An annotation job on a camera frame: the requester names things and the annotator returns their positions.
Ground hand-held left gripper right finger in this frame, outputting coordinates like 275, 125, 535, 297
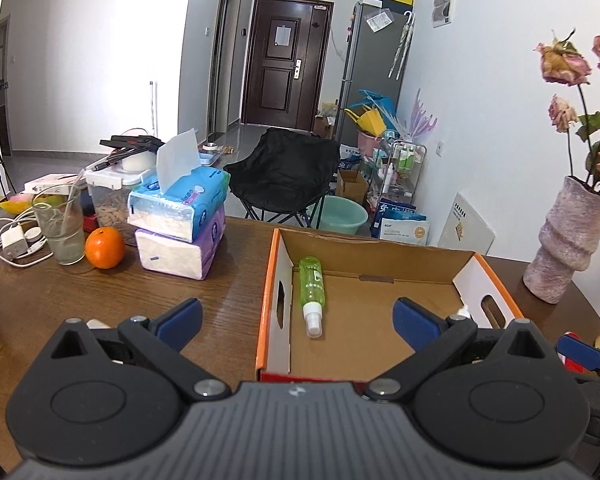
365, 297, 561, 403

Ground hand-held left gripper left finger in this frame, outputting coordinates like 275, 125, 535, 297
39, 297, 231, 403

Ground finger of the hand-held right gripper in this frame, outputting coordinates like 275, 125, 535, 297
556, 334, 600, 391

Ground red orange cardboard box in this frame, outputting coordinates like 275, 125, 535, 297
255, 227, 526, 385

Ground green spray bottle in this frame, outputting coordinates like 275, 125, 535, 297
298, 256, 327, 339

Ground purple tissue pack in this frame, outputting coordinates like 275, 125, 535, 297
134, 203, 227, 281

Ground white blue package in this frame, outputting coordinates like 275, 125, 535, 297
371, 199, 431, 247

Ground orange fruit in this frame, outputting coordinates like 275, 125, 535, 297
84, 226, 126, 270

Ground white leaning board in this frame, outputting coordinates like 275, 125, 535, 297
437, 191, 496, 256

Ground pink textured vase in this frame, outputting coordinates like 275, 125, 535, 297
522, 176, 600, 305

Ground blue tissue pack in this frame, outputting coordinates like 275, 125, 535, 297
126, 129, 231, 242

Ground green plastic basin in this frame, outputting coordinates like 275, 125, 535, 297
314, 195, 369, 235

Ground clear plastic food container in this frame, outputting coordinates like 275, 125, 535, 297
83, 165, 158, 246

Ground clear drinking glass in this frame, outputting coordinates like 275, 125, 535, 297
31, 191, 87, 266

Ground open brown cardboard box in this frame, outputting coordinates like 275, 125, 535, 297
336, 170, 370, 206

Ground clear drinking straw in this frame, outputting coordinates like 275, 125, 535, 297
60, 170, 88, 246

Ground metal rack with bottles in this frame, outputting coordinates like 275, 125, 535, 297
372, 137, 427, 211

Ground white bowl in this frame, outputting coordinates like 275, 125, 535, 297
121, 152, 157, 171

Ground blue pet bowl tray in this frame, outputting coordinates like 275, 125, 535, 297
198, 142, 222, 166

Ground black folding chair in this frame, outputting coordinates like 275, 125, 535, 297
223, 127, 342, 228

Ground pink bucket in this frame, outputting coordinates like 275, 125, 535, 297
357, 130, 386, 158

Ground black tool with red trim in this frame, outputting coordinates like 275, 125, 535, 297
92, 132, 167, 172

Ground white pink flat box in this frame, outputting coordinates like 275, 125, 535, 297
24, 172, 81, 196

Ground yellow fruit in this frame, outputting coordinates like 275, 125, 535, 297
0, 192, 38, 214

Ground purple hangers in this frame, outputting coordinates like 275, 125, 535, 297
407, 89, 438, 141

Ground yellow hangers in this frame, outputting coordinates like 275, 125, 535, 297
345, 107, 383, 137

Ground blue hangers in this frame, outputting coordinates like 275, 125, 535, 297
357, 89, 398, 121

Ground dark brown door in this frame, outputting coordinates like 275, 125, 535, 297
240, 0, 335, 133

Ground grey refrigerator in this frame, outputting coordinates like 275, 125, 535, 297
335, 1, 415, 146

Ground clear folded umbrella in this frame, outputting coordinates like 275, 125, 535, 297
387, 10, 416, 81

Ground dried rose bouquet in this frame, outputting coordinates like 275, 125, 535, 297
534, 25, 600, 206

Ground paper sheet in sleeve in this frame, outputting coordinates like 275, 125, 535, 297
367, 10, 393, 34

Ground white charger with cable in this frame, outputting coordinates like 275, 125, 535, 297
0, 207, 56, 267

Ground white wall panel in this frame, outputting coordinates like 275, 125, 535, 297
431, 0, 455, 28

